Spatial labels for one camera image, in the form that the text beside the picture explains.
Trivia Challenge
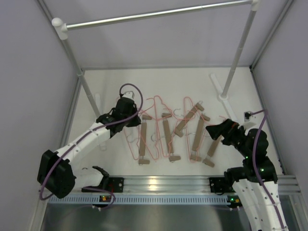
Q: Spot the aluminium mounting rail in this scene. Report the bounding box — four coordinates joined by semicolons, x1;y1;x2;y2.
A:
38;175;301;195

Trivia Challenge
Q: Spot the pink wire hanger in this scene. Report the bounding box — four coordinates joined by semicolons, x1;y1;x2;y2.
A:
141;95;172;161
195;112;226;136
171;96;206;163
112;92;150;165

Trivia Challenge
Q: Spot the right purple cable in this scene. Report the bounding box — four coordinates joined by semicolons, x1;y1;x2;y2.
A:
250;109;287;231

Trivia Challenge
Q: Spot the tan clip hanger angled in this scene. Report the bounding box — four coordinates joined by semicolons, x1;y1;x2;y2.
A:
174;101;204;137

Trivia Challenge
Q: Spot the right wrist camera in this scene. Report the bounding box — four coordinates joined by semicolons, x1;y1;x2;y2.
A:
243;111;256;130

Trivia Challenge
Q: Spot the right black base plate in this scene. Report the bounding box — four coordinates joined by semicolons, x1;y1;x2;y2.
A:
209;177;235;195

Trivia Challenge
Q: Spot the grey slotted cable duct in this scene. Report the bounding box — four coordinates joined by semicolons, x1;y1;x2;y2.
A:
49;194;240;205

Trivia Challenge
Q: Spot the tan clip hanger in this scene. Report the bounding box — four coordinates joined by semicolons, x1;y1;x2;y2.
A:
125;115;152;165
162;113;181;162
203;136;222;167
189;114;211;161

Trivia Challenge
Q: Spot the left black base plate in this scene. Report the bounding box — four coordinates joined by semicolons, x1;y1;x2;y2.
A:
81;177;124;193

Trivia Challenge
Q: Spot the purple cable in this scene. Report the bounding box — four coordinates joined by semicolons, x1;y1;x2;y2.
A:
250;109;287;231
39;83;144;209

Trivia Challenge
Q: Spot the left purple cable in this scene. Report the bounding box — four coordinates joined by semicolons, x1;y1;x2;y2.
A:
39;83;144;209

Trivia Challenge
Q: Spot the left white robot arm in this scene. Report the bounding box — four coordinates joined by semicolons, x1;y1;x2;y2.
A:
37;91;141;199

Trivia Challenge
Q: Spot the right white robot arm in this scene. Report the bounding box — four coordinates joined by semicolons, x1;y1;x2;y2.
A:
206;119;288;231

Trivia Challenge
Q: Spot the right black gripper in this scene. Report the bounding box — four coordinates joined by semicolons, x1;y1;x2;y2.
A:
205;118;251;158

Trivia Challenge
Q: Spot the silver clothes rack rail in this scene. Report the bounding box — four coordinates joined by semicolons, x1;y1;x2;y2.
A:
62;0;258;32

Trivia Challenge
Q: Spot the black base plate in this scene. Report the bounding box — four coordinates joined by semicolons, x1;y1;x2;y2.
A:
209;177;235;195
81;177;124;193

